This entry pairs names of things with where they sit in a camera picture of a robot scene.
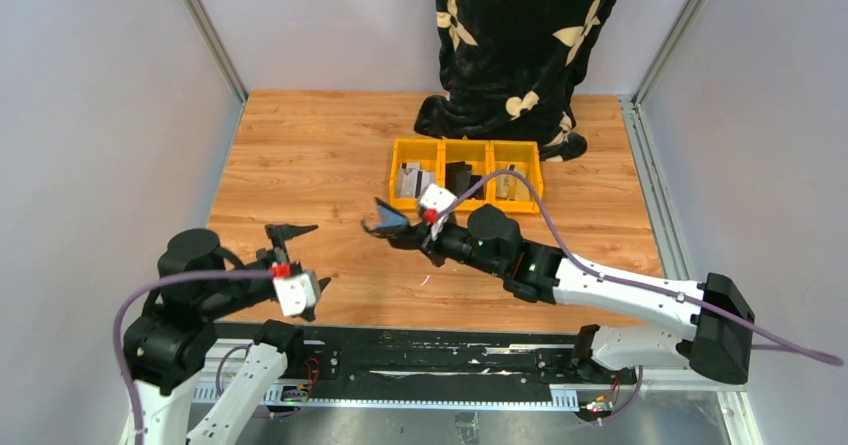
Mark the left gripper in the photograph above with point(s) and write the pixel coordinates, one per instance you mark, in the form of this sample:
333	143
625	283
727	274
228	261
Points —
282	256

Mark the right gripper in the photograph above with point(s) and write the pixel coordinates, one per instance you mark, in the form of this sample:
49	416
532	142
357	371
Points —
419	236

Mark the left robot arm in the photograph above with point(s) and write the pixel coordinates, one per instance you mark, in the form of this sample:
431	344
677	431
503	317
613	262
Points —
163	333

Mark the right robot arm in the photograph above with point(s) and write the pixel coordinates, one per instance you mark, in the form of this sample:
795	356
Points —
701	325

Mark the silver cards in bin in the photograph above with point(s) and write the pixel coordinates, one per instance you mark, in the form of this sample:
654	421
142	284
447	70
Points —
412	180

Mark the beige cards in bin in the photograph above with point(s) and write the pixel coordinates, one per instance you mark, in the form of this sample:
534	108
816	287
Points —
509	187

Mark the left yellow bin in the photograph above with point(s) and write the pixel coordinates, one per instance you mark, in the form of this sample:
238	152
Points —
429	152

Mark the right yellow bin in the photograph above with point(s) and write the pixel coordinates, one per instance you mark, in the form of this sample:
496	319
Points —
524	152

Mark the black floral blanket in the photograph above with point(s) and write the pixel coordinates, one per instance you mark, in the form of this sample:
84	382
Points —
509	70

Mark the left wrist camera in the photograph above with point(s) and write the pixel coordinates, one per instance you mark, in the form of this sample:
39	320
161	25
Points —
297	291

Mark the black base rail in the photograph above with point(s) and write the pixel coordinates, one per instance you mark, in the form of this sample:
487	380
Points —
439	369

